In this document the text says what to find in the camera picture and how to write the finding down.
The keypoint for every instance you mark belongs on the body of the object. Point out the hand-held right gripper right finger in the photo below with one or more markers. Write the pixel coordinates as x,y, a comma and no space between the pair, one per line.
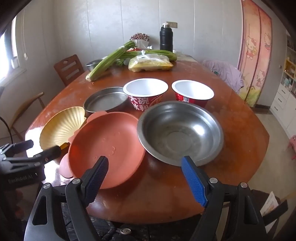
194,181

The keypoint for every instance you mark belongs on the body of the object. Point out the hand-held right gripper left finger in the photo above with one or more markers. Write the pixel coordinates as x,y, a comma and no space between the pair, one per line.
97,176

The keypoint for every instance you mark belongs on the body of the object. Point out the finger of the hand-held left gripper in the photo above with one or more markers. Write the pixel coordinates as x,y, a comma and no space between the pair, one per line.
49,153
22,146

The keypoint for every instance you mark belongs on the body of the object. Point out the yellow shell-shaped plate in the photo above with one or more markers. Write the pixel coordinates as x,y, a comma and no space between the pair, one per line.
60,129

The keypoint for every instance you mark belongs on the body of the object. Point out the orange bear-shaped plate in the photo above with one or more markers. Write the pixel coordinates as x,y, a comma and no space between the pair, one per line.
108,148

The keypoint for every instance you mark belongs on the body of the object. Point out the large steel bowl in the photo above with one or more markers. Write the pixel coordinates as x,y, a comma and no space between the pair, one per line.
178,136

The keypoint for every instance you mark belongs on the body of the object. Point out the steel pan plate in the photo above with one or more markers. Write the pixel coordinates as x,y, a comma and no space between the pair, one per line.
104,102

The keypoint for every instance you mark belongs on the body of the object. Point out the red paper bowl small label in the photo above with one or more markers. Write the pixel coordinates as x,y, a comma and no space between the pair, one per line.
192,89

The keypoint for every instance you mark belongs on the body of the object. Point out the red paper bowl large lettering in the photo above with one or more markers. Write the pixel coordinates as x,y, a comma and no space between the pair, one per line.
145,88

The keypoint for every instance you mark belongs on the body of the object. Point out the light wooden armchair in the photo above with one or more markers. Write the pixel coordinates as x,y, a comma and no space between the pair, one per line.
27,104

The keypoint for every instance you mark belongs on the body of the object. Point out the clothing button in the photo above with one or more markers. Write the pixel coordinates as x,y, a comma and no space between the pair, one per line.
123,231

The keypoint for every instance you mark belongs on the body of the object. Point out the paper booklet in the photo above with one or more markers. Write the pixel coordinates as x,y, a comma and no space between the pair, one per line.
269,206

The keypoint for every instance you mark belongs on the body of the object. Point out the brown slatted wooden chair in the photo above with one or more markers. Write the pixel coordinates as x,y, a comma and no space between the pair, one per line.
69,69

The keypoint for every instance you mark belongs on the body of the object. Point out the dark chair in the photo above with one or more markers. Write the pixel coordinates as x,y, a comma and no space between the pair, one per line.
282,208

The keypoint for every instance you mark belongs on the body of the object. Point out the window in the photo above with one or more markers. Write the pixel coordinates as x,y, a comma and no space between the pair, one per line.
9,53

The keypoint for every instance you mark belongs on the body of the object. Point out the small steel bowl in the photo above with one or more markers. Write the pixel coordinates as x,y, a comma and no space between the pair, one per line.
92,64

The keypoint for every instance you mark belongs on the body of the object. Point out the long celery bunch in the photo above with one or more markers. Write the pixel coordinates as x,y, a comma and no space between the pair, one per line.
104,63

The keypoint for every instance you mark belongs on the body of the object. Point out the pink plastic stool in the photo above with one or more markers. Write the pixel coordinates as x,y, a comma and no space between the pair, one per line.
293,143

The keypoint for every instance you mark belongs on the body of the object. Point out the purple cloth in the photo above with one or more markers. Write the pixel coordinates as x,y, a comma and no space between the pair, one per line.
222,71

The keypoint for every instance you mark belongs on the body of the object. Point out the leafy green vegetable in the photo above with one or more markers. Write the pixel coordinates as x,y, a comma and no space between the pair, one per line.
119,62

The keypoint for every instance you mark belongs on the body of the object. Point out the fruit in white foam net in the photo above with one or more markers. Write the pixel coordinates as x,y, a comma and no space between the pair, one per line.
126,61

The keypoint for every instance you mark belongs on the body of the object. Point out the white shelf cabinet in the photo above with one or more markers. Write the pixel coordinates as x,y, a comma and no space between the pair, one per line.
282,99

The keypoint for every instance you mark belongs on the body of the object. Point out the plastic bag of yellow food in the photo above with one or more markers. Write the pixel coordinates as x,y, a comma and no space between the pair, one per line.
150,63

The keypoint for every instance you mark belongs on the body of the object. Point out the red packet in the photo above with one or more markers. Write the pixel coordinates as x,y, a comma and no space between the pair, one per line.
135,49

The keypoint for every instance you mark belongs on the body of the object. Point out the pink cartoon wardrobe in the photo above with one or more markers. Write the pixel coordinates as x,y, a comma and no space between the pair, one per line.
254,53

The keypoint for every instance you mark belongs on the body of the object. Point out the black thermos bottle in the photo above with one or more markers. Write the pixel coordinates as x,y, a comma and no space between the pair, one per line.
166,39

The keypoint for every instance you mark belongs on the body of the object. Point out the wall power outlet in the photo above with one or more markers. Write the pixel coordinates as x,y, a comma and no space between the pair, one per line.
172,24

